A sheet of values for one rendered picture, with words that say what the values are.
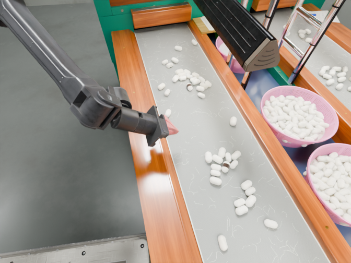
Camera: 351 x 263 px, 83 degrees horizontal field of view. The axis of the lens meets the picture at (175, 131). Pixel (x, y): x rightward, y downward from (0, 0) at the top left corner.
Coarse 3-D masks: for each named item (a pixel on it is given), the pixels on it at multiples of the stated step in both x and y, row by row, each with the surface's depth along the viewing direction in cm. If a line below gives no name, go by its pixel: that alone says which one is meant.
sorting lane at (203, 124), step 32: (160, 32) 108; (160, 64) 92; (192, 64) 92; (160, 96) 81; (192, 96) 81; (224, 96) 81; (192, 128) 72; (224, 128) 72; (192, 160) 64; (224, 160) 64; (256, 160) 64; (192, 192) 58; (224, 192) 58; (256, 192) 58; (192, 224) 53; (224, 224) 54; (256, 224) 54; (288, 224) 54; (224, 256) 49; (256, 256) 49; (288, 256) 49; (320, 256) 49
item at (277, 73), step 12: (300, 0) 74; (336, 0) 62; (300, 12) 75; (336, 12) 63; (288, 24) 81; (312, 24) 72; (324, 24) 67; (312, 48) 74; (300, 60) 80; (276, 72) 94; (288, 84) 88
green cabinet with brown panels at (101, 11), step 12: (96, 0) 91; (108, 0) 93; (120, 0) 95; (132, 0) 96; (144, 0) 98; (156, 0) 99; (168, 0) 100; (180, 0) 101; (192, 0) 103; (108, 12) 97; (120, 12) 98
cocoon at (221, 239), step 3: (219, 237) 50; (222, 237) 50; (219, 240) 50; (222, 240) 50; (225, 240) 50; (219, 243) 50; (222, 243) 49; (225, 243) 49; (222, 246) 49; (225, 246) 49; (222, 249) 49; (225, 249) 49
